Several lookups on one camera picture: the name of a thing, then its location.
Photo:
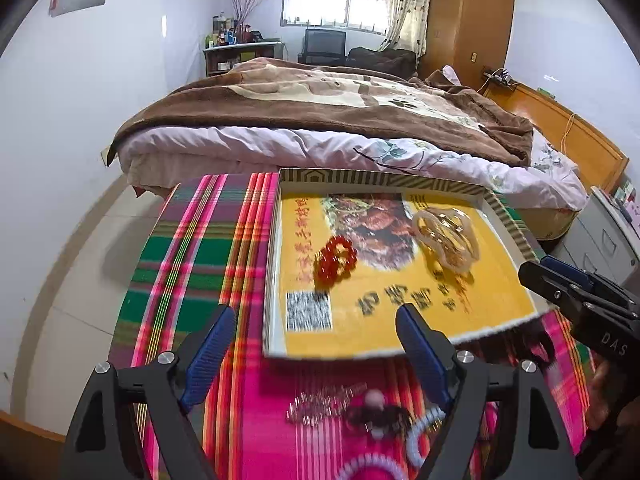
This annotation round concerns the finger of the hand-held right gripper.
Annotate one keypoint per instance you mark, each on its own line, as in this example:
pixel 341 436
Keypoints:
pixel 545 282
pixel 575 272

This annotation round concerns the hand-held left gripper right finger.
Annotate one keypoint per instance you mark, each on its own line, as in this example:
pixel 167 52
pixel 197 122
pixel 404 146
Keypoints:
pixel 420 355

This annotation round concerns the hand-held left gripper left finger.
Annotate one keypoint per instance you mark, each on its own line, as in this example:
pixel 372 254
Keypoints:
pixel 212 355

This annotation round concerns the printed cardboard tray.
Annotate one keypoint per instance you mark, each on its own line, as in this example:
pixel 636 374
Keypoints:
pixel 350 340

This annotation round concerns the person's right hand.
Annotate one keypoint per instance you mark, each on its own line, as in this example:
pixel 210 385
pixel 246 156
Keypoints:
pixel 602 390

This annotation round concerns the grey cabinet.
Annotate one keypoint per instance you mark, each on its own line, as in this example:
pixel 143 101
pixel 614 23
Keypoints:
pixel 595 240

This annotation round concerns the yellow mattress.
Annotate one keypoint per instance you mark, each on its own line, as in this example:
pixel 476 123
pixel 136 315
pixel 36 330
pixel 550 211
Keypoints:
pixel 545 222

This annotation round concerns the plaid tablecloth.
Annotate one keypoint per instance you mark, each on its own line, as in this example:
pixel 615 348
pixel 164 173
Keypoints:
pixel 200 260

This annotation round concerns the wooden headboard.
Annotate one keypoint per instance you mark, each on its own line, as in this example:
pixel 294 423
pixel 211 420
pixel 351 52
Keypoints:
pixel 565 120

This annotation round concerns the power strip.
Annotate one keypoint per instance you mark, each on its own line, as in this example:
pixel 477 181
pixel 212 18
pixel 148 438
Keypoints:
pixel 497 77

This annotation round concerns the pink floral duvet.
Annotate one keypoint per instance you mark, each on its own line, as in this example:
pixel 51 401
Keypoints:
pixel 300 145

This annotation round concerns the pink cloth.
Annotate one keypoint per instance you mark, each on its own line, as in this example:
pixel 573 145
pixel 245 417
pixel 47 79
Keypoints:
pixel 451 75

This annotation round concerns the brown printed blanket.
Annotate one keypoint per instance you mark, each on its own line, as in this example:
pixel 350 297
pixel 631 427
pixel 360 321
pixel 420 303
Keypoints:
pixel 310 105

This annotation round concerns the wooden wardrobe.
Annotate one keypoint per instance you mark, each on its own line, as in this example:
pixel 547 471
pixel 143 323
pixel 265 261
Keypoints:
pixel 470 20

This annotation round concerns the dark bag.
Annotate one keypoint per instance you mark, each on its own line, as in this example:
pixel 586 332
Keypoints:
pixel 380 60

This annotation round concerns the white shelf desk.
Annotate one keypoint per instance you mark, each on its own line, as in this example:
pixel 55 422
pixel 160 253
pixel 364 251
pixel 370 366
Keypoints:
pixel 240 55

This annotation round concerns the dotted curtain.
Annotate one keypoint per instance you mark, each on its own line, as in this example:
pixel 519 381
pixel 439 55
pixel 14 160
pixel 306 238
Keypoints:
pixel 405 5

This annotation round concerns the group of bottles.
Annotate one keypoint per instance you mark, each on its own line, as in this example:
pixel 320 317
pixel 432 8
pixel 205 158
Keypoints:
pixel 227 35

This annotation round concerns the black office chair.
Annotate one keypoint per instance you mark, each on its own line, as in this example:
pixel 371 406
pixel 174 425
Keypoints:
pixel 325 42

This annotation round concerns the vase of dry branches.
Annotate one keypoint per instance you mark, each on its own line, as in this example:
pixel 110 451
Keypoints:
pixel 245 10

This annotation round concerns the window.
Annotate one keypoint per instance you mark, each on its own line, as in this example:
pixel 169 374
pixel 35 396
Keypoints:
pixel 330 7

